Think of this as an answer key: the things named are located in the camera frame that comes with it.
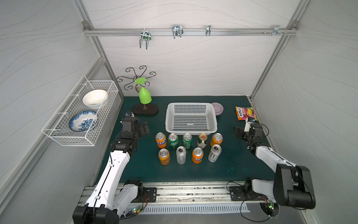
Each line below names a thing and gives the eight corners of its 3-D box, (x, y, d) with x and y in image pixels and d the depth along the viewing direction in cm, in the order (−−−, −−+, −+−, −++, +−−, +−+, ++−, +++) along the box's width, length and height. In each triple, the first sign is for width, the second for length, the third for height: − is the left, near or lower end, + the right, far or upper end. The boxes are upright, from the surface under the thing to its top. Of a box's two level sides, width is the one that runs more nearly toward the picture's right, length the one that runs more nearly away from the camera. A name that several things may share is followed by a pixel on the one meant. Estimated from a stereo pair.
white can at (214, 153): (208, 162, 86) (212, 154, 75) (207, 153, 89) (210, 144, 79) (217, 162, 86) (222, 154, 75) (216, 153, 89) (220, 144, 79)
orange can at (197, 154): (192, 164, 84) (193, 158, 77) (191, 153, 88) (192, 147, 81) (202, 164, 84) (204, 158, 77) (201, 153, 88) (202, 147, 81)
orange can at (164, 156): (160, 165, 84) (157, 159, 77) (161, 154, 88) (159, 148, 81) (170, 165, 84) (168, 159, 77) (170, 154, 88) (169, 148, 81)
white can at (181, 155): (176, 164, 84) (176, 156, 75) (177, 154, 88) (176, 145, 79) (186, 164, 84) (186, 156, 75) (186, 154, 88) (186, 145, 79)
